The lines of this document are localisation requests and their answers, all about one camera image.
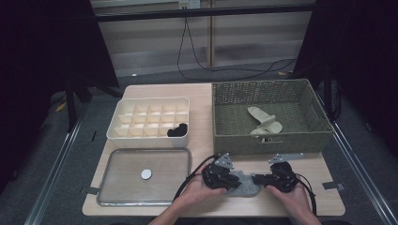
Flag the person's right hand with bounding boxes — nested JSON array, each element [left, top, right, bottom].
[[265, 183, 314, 220]]

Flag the person's left hand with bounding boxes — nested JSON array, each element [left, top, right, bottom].
[[178, 181, 227, 211]]

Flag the black curtain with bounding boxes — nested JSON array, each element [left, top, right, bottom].
[[0, 0, 120, 195], [294, 0, 398, 158]]

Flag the white divided storage box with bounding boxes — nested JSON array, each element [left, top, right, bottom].
[[106, 97, 191, 149]]

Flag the black stand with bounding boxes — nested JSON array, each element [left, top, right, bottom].
[[323, 65, 342, 121], [64, 74, 79, 132]]

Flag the green woven basket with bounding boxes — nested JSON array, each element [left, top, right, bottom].
[[211, 78, 335, 157]]

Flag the right hand-held gripper cable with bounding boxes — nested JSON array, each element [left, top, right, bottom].
[[295, 172, 317, 217]]

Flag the metal rail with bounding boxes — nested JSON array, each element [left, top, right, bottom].
[[23, 118, 85, 225], [315, 90, 398, 225]]

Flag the black sock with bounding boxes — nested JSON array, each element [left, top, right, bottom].
[[175, 122, 189, 137], [166, 126, 181, 138]]

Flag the black floor cable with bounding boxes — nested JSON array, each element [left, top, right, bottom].
[[184, 17, 298, 73], [176, 17, 284, 82]]

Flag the left hand-held gripper cable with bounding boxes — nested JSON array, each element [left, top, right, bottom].
[[173, 153, 220, 203]]

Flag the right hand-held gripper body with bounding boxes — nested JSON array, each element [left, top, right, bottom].
[[268, 152, 305, 193]]

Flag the black horizontal bar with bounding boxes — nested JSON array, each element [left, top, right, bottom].
[[93, 3, 315, 23]]

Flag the pale beige sock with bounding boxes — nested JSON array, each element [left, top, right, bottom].
[[247, 106, 277, 127], [249, 120, 283, 136]]

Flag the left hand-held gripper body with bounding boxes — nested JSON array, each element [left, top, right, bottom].
[[201, 153, 235, 190]]

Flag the hand-held gripper cable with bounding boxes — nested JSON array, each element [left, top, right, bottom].
[[173, 153, 220, 203], [295, 172, 317, 217]]

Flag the grey tape piece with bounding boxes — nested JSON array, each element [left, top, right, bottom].
[[322, 181, 346, 192], [80, 186, 101, 196]]

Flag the wall socket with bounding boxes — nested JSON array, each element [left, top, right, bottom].
[[177, 0, 201, 9]]

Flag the clear box lid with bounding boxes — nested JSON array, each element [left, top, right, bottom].
[[96, 147, 192, 207]]

